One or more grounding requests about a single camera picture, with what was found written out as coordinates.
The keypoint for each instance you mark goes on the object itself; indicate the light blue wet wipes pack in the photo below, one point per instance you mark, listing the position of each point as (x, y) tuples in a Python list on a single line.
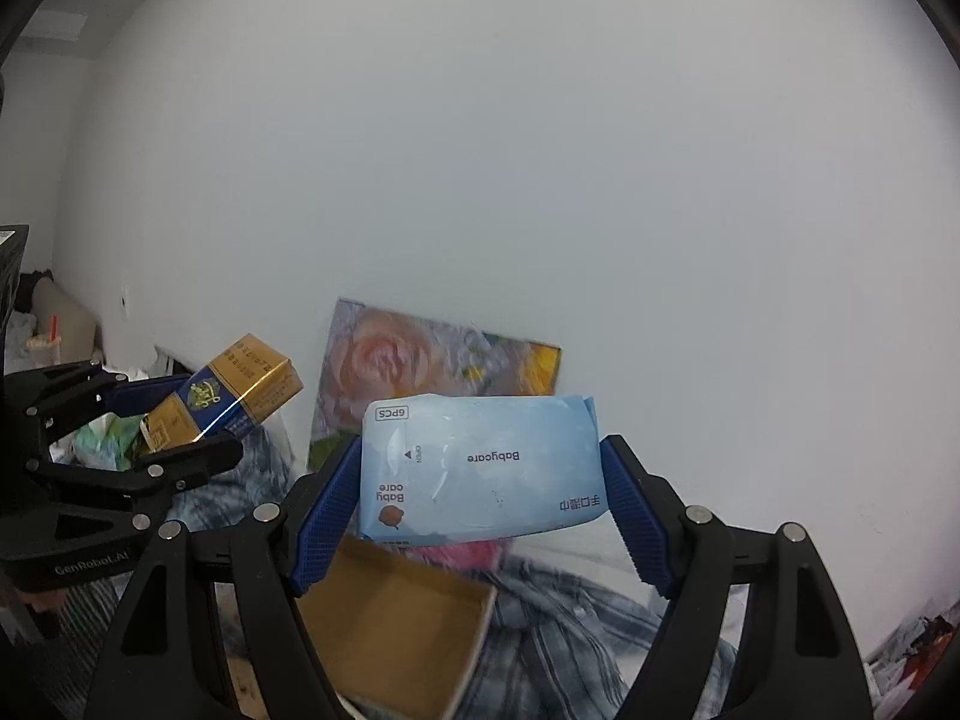
[(480, 465)]

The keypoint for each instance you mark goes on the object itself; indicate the plastic cup with straw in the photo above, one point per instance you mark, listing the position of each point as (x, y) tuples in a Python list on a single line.
[(41, 352)]

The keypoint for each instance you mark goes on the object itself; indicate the pink fuzzy cloth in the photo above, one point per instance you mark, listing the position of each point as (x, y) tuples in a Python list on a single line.
[(465, 553)]

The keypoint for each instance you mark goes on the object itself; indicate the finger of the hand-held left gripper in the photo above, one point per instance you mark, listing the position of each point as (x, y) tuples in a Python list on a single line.
[(142, 394), (202, 457)]

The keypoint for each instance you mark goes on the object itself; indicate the green printed packet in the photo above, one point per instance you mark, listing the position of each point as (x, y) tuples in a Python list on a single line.
[(112, 436)]

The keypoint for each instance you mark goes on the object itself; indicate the blue plaid cloth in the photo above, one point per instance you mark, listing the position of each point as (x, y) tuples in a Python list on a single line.
[(570, 630)]

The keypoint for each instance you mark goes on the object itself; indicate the floral painting canvas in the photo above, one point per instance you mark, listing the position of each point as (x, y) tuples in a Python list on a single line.
[(375, 360)]

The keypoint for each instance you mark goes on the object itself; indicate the printed paper bag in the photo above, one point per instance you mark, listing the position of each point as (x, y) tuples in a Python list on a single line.
[(907, 660)]

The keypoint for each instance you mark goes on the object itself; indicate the beige cushion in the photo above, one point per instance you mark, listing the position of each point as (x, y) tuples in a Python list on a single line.
[(71, 315)]

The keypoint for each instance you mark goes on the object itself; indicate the brown cardboard box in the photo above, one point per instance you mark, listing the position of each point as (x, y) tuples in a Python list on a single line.
[(390, 615)]

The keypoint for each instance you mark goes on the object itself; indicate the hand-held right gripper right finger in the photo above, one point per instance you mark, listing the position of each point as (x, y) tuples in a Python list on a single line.
[(626, 510)]

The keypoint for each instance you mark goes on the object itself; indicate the gold and blue cigarette box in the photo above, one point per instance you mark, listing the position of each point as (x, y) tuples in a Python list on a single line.
[(247, 375)]

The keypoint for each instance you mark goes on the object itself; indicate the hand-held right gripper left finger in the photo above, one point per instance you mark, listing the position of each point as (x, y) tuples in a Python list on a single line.
[(330, 510)]

